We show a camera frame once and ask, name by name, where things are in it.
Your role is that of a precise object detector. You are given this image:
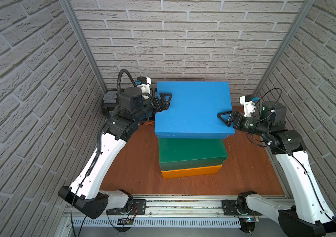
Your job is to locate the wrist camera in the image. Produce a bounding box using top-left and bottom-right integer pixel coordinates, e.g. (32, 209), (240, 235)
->
(135, 77), (151, 100)
(240, 94), (258, 117)

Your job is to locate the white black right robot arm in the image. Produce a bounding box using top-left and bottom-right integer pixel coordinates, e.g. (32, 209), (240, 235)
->
(217, 101), (336, 237)

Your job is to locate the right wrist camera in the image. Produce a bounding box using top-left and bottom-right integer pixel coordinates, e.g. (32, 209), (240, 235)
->
(240, 94), (258, 117)

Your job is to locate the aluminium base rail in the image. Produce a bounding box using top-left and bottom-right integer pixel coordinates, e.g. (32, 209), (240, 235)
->
(62, 194), (308, 229)

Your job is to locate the blue shoebox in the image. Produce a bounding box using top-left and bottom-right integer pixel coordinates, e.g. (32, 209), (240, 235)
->
(155, 82), (235, 139)

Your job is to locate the orange black screwdriver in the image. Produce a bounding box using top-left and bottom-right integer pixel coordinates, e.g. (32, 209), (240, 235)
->
(145, 121), (155, 125)

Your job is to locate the black plastic toolbox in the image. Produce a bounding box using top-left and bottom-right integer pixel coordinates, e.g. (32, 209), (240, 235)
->
(101, 89), (119, 119)

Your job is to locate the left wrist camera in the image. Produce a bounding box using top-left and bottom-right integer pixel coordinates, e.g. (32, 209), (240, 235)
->
(135, 77), (151, 100)

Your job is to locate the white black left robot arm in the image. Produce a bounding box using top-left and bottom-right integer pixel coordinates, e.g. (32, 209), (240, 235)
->
(58, 69), (173, 219)

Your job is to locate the green shoebox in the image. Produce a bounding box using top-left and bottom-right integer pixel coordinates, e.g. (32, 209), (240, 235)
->
(159, 139), (228, 171)

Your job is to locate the orange shoebox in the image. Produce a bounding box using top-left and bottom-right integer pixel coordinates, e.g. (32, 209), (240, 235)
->
(162, 165), (222, 179)

